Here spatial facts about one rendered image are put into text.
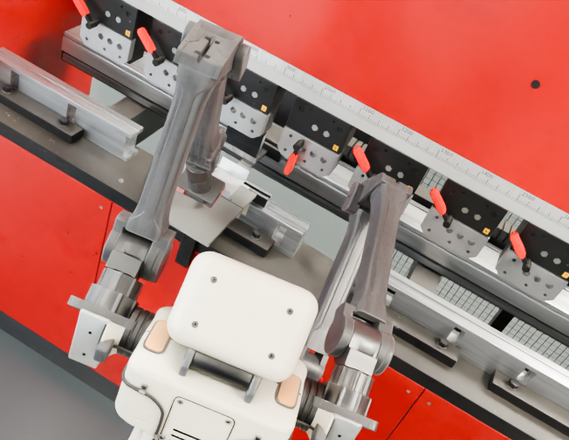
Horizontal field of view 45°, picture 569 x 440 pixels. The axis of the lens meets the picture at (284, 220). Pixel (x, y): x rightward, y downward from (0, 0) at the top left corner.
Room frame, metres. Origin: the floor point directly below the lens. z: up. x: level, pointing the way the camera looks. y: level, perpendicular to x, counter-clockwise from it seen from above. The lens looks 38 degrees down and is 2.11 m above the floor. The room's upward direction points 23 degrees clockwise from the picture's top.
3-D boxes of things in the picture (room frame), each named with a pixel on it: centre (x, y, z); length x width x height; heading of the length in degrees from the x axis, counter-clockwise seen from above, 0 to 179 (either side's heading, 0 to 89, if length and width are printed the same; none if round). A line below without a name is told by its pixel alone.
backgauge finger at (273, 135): (1.66, 0.14, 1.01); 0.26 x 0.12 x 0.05; 170
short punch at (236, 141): (1.50, 0.18, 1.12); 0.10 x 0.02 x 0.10; 80
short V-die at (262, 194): (1.50, 0.16, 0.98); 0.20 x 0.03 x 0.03; 80
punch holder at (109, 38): (1.58, 0.60, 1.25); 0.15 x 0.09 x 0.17; 80
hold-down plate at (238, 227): (1.44, 0.15, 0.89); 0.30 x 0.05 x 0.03; 80
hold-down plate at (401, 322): (1.34, -0.40, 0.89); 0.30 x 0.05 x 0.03; 80
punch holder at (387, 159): (1.43, -0.19, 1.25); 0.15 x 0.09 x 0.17; 80
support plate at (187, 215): (1.36, 0.21, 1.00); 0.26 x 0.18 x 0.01; 170
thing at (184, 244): (1.32, 0.21, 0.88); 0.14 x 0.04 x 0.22; 170
